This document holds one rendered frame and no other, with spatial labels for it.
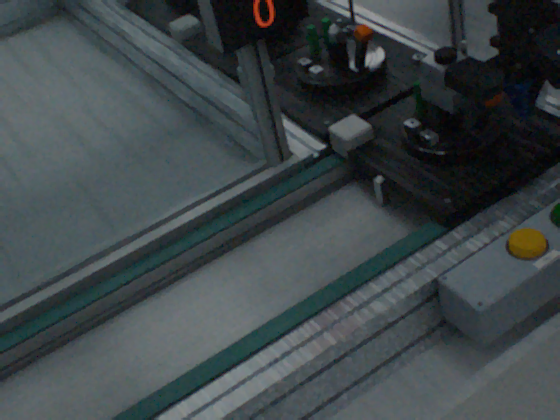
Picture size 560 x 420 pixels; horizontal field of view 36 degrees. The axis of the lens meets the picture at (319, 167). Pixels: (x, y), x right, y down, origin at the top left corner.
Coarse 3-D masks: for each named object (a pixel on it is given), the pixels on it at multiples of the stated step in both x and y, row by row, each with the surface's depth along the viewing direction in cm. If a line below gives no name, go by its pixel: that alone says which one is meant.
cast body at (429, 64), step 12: (444, 48) 108; (432, 60) 108; (444, 60) 106; (456, 60) 107; (432, 72) 107; (420, 84) 111; (432, 84) 109; (444, 84) 107; (432, 96) 110; (444, 96) 108; (456, 96) 107; (444, 108) 109; (456, 108) 108
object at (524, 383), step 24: (552, 336) 98; (528, 360) 96; (552, 360) 95; (504, 384) 94; (528, 384) 93; (552, 384) 93; (456, 408) 92; (480, 408) 92; (504, 408) 91; (528, 408) 91; (552, 408) 90
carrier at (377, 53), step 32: (352, 0) 131; (288, 64) 137; (320, 64) 131; (352, 64) 130; (384, 64) 129; (416, 64) 130; (288, 96) 129; (320, 96) 128; (352, 96) 126; (384, 96) 125; (320, 128) 121
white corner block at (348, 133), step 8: (344, 120) 117; (352, 120) 117; (360, 120) 117; (336, 128) 116; (344, 128) 116; (352, 128) 116; (360, 128) 115; (368, 128) 115; (336, 136) 116; (344, 136) 114; (352, 136) 114; (360, 136) 115; (368, 136) 116; (336, 144) 117; (344, 144) 115; (352, 144) 115; (360, 144) 116; (344, 152) 116
